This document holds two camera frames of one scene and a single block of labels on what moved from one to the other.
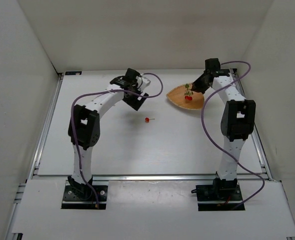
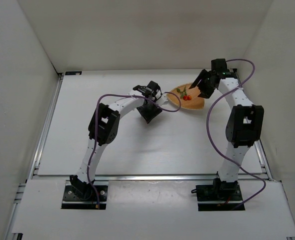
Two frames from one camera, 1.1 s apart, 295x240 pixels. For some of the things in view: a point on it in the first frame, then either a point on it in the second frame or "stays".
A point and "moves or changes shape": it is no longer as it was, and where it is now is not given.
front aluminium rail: [152, 178] stays
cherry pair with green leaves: [188, 93] moves or changes shape
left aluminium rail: [34, 170] stays
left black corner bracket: [73, 73] stays
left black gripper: [136, 100] → [148, 110]
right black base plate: [207, 201] stays
